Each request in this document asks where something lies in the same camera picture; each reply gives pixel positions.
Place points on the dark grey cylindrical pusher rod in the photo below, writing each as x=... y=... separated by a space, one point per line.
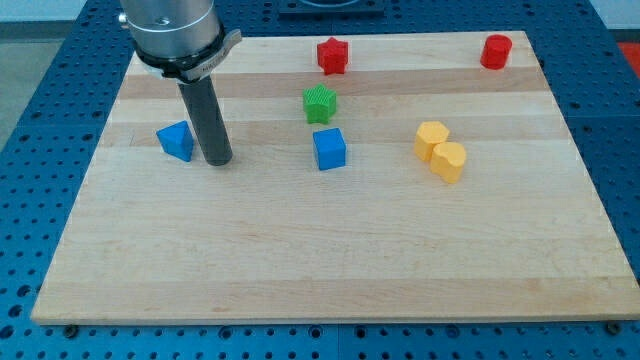
x=203 y=108

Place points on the blue triangle block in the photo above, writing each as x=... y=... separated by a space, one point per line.
x=177 y=140

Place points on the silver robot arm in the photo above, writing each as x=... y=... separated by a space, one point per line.
x=185 y=40

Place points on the green star block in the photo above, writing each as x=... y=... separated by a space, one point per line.
x=319 y=104

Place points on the red star block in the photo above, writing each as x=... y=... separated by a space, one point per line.
x=333 y=56

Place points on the blue cube block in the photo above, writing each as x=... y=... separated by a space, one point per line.
x=329 y=149

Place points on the yellow hexagon block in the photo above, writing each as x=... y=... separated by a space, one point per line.
x=428 y=135

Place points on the wooden board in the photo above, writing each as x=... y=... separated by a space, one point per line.
x=270 y=238

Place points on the yellow heart block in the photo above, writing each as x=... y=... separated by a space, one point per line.
x=448 y=160

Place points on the red cylinder block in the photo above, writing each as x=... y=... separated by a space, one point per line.
x=496 y=51

